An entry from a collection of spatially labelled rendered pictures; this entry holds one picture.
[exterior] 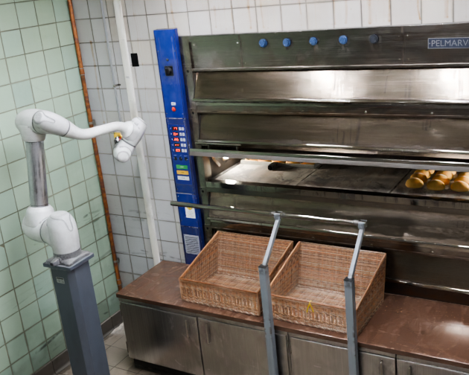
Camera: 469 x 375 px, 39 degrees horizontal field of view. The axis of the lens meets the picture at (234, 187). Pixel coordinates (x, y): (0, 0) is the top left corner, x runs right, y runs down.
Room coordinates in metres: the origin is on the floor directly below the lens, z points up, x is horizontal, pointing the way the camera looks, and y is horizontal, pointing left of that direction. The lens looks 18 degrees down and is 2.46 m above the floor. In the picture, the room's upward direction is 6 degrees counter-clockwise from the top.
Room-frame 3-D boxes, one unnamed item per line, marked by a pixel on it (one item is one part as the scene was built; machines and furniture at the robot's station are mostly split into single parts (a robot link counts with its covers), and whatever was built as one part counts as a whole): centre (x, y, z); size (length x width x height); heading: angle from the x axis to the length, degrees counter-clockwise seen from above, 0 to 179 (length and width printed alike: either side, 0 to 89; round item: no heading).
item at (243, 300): (3.66, 0.04, 0.72); 0.56 x 0.49 x 0.28; 57
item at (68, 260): (3.45, 0.99, 1.03); 0.22 x 0.18 x 0.06; 149
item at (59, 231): (3.48, 0.99, 1.17); 0.18 x 0.16 x 0.22; 51
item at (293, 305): (3.35, -0.45, 0.72); 0.56 x 0.49 x 0.28; 57
